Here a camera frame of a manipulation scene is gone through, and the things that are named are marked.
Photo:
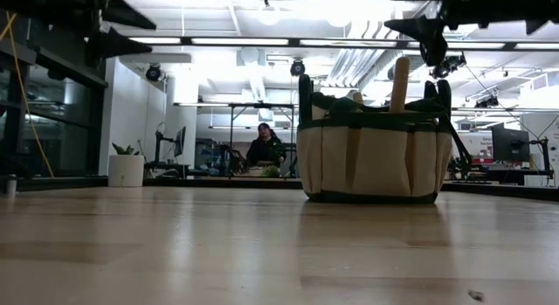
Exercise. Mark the black ceiling camera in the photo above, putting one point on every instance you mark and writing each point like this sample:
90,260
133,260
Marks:
298,67
153,72

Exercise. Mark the background office desk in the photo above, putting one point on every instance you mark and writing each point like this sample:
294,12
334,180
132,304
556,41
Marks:
515,174
168,167

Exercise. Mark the black aluminium table frame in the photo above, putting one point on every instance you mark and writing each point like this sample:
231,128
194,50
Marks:
196,182

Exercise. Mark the long LED light bar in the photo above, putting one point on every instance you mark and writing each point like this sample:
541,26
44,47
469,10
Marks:
236,41

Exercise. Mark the small grey cylinder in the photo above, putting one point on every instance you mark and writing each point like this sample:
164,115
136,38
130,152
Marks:
11,187

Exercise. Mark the black metal table stand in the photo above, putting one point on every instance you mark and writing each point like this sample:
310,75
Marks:
262,105

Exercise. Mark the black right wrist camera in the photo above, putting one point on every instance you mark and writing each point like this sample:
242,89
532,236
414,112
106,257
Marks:
433,51

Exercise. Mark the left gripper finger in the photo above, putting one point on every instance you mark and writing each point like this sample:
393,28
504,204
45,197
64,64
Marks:
124,12
115,43

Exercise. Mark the black computer monitor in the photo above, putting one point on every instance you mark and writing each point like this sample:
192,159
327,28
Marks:
511,143
180,141

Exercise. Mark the small white potted plant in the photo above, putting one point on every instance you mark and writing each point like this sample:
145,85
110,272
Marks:
126,171

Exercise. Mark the beige green gardening tool bag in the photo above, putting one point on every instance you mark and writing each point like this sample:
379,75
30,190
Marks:
375,161

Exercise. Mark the person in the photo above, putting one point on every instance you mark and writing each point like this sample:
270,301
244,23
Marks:
264,150

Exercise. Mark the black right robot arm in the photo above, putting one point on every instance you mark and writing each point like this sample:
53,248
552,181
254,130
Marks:
524,8

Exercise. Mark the black stage light cluster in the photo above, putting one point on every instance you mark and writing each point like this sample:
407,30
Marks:
456,61
487,102

